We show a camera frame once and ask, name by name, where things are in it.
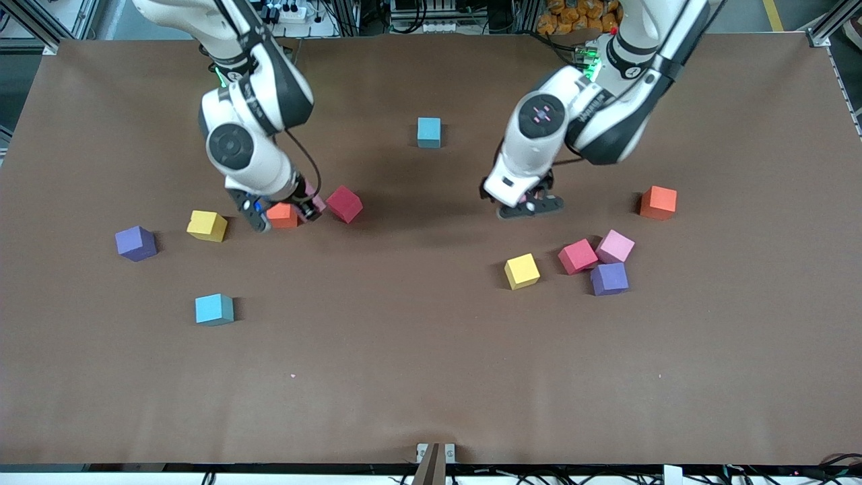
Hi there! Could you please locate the red foam block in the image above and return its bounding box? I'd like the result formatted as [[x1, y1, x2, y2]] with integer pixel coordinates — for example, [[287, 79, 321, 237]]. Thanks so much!
[[557, 238, 599, 276], [325, 185, 364, 224]]

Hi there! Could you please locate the purple foam block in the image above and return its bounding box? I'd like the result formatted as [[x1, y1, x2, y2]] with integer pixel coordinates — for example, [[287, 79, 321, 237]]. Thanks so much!
[[590, 262, 630, 296], [114, 226, 158, 263]]

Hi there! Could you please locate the brown paper table cover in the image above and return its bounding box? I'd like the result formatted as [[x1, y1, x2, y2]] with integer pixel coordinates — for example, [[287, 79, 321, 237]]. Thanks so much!
[[0, 30, 862, 465]]

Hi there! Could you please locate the orange foam block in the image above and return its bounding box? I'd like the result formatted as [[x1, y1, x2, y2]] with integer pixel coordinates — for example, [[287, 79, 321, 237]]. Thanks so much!
[[639, 185, 678, 221], [267, 202, 299, 229]]

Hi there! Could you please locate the yellow foam block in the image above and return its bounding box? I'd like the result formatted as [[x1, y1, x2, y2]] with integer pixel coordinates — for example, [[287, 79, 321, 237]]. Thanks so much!
[[186, 210, 228, 243], [504, 253, 541, 291]]

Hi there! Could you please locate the aluminium frame profile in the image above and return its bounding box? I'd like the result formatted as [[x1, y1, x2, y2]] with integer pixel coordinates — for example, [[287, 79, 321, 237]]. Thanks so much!
[[0, 0, 102, 56], [805, 0, 862, 48]]

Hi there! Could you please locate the orange snack bag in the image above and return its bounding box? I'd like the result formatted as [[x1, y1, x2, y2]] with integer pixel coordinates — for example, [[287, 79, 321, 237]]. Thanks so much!
[[537, 0, 620, 36]]

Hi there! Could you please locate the white power strip with plugs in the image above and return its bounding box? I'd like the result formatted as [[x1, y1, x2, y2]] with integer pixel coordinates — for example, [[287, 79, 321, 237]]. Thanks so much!
[[259, 3, 310, 24]]

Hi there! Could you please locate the metal mount bracket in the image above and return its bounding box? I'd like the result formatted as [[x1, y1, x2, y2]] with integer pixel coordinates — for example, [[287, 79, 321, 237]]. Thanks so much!
[[411, 443, 457, 485]]

